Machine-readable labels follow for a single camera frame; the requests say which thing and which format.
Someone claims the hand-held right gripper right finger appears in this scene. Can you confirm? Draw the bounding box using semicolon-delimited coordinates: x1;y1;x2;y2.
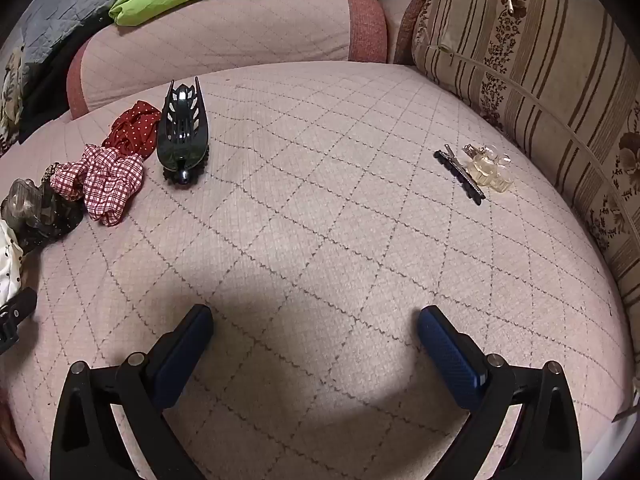
417;305;583;480

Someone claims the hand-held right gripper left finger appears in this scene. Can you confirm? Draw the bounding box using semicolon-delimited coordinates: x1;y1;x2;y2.
50;304;215;480

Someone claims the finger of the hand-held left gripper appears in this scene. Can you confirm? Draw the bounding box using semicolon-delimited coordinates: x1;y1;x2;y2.
0;287;38;356

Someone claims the white dotted scrunchie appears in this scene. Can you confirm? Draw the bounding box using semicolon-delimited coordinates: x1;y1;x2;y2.
0;220;25;306

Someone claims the dark dotted scrunchie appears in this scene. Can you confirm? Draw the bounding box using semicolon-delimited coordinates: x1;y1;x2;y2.
15;182;85;253

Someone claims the grey translucent claw clip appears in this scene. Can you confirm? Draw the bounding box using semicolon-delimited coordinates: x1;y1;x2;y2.
0;178;53;233

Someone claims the red white checked scrunchie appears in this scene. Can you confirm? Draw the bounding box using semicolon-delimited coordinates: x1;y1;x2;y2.
50;144;146;227

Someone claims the red polka dot scrunchie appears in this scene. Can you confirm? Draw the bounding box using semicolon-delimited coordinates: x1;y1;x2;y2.
101;101;162;162

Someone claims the black hair claw clip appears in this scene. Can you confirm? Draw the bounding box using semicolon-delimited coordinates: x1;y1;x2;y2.
156;76;210;186

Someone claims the black toothed hair barrette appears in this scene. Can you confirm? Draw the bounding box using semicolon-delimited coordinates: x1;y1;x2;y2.
433;144;487;206

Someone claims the clear yellowish claw clip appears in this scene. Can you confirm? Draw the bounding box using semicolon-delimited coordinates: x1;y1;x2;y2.
461;143;515;193

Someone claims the floral patterned cloth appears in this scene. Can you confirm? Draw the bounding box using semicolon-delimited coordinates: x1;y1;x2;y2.
0;42;28;156

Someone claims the black cloth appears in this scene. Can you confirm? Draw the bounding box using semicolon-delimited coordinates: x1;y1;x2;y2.
20;35;91;141

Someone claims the grey quilted blanket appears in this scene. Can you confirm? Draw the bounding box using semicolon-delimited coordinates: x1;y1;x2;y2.
15;0;146;68

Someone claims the striped floral sofa cushion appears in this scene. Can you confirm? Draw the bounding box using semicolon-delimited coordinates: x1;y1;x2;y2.
392;0;640;311

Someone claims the pink sofa back cushion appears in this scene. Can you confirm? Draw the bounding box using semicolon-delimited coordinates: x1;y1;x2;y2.
66;0;390;120

